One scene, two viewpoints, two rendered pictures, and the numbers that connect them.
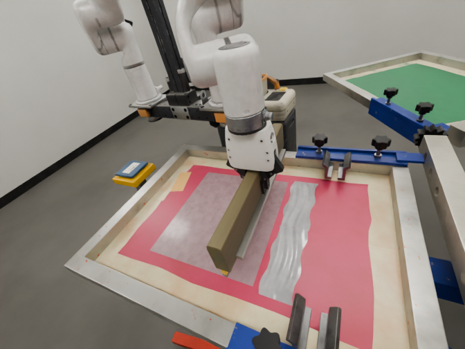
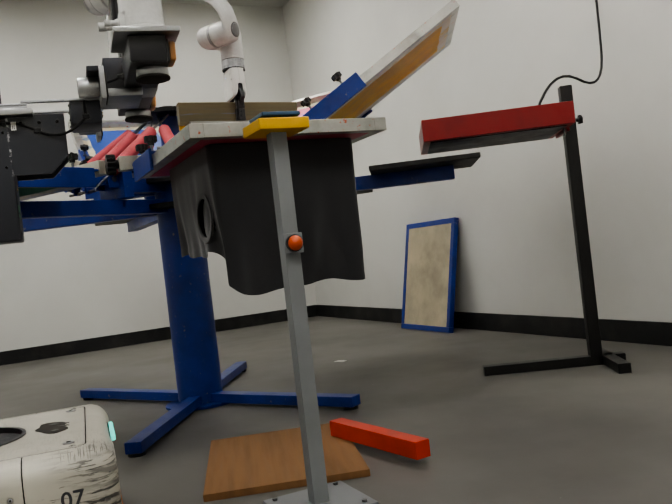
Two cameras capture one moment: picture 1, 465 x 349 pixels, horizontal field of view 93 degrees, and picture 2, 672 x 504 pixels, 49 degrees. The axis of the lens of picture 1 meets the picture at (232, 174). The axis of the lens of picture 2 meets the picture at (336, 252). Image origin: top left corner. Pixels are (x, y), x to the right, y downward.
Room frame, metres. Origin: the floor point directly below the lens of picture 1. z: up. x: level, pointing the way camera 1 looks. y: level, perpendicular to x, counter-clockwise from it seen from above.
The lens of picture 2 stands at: (2.31, 1.50, 0.62)
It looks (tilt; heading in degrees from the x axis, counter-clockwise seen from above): 0 degrees down; 213
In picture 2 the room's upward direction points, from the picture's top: 7 degrees counter-clockwise
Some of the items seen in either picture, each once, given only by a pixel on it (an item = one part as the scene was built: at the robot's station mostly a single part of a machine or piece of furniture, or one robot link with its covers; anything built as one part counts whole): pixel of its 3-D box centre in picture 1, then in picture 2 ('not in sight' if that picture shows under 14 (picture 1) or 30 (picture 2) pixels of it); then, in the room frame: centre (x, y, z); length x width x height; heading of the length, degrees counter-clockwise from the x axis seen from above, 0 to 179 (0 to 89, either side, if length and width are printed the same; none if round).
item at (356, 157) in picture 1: (345, 161); (148, 165); (0.52, -0.36, 0.98); 0.30 x 0.05 x 0.07; 57
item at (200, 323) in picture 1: (243, 214); (249, 150); (0.41, 0.00, 0.97); 0.79 x 0.58 x 0.04; 57
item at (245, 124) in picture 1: (248, 115); (232, 65); (0.38, -0.06, 1.26); 0.09 x 0.07 x 0.03; 58
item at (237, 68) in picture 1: (240, 72); (220, 43); (0.42, -0.06, 1.33); 0.15 x 0.10 x 0.11; 1
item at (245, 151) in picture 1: (250, 143); (235, 83); (0.39, -0.05, 1.20); 0.10 x 0.08 x 0.11; 58
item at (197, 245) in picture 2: not in sight; (205, 216); (0.60, -0.06, 0.77); 0.46 x 0.09 x 0.36; 57
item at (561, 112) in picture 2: not in sight; (491, 129); (-0.81, 0.37, 1.06); 0.61 x 0.46 x 0.12; 117
